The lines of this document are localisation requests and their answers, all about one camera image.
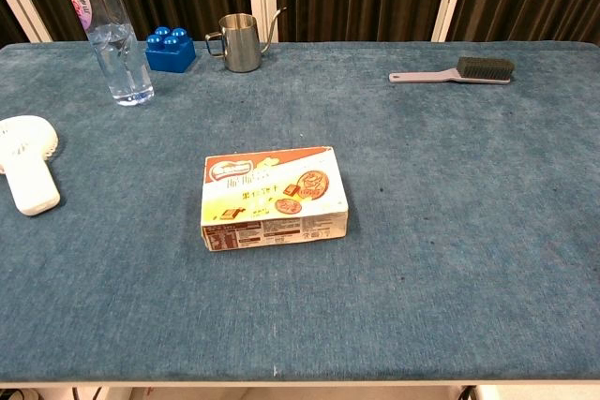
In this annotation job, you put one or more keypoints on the clear plastic water bottle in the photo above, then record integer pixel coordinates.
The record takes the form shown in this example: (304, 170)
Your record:
(112, 39)

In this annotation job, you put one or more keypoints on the cookie box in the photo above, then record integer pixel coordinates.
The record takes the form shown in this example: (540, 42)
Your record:
(276, 194)

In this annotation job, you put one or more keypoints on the blue fabric table cover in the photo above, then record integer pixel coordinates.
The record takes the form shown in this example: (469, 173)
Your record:
(422, 231)

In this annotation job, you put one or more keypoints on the lilac brush with dark bristles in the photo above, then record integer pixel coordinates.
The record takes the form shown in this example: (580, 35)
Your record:
(473, 72)

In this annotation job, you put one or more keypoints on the white handheld fan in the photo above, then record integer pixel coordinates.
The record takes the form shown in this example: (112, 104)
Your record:
(28, 166)

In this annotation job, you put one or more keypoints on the steel gooseneck pitcher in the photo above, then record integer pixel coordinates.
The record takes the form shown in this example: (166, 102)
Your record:
(240, 44)

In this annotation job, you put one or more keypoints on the blue toy building block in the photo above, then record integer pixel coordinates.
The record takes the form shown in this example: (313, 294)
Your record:
(169, 54)

